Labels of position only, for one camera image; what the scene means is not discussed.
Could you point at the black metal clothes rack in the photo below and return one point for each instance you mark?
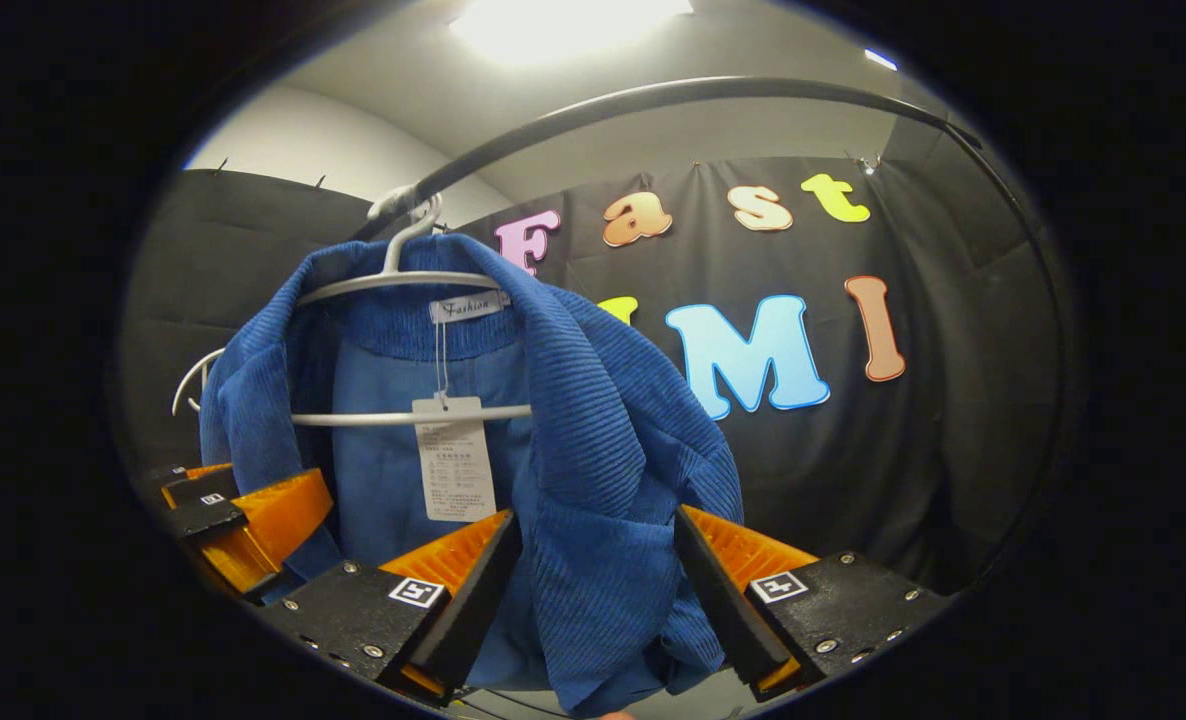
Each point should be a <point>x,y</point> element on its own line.
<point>653,92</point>

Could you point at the white paper garment tag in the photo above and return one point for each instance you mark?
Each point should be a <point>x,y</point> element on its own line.
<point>456,465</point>

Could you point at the white clothes hanger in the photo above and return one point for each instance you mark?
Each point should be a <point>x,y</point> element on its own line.
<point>185,385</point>
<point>393,284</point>

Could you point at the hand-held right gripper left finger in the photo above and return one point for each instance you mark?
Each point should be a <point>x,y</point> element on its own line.
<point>473,610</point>

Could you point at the large ceiling light panel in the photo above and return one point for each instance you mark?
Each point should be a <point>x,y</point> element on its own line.
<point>563,25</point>

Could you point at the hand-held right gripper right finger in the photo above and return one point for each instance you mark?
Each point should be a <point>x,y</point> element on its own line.
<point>728,610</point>

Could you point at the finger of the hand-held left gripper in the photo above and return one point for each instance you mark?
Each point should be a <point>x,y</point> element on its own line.
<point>198,472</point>
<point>273,520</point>

